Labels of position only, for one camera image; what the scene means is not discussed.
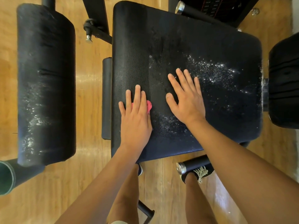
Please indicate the person's right black shoe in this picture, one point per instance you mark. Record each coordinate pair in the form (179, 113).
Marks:
(198, 172)

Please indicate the person's right hand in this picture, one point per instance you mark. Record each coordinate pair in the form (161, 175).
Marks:
(187, 100)

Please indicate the person's white shorts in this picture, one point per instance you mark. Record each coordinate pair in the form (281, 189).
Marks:
(119, 222)

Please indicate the person's left leg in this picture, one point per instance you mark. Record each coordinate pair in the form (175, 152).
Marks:
(124, 198)

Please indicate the person's left hand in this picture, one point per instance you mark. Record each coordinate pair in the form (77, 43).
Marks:
(135, 126)

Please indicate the dark green cylinder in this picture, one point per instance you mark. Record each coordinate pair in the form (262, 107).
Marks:
(7, 177)

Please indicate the person's right leg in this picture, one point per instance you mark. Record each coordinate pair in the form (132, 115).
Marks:
(198, 203)

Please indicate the person's right forearm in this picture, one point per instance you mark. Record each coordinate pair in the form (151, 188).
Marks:
(247, 170)

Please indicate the person's leg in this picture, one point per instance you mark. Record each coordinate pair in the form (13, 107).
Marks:
(198, 203)
(124, 198)

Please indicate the pink cleaning cloth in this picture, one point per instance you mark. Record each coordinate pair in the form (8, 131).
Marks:
(149, 106)

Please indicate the person's left forearm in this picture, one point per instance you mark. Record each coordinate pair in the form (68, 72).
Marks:
(98, 193)

